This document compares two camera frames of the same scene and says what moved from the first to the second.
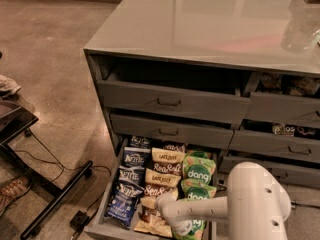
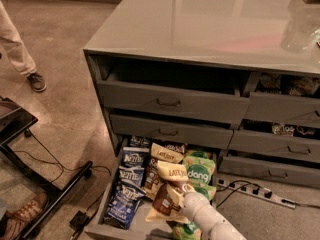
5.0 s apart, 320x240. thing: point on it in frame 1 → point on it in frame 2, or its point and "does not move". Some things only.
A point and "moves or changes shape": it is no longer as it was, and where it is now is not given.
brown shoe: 12,188 → 19,218
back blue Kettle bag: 139,141 does not move
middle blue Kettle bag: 134,174 does not move
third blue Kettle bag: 135,156 does not move
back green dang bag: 199,153 does not move
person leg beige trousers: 7,84 → 11,45
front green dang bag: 197,231 does not move
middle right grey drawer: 284,145 does not move
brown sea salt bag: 159,183 moves or changes shape
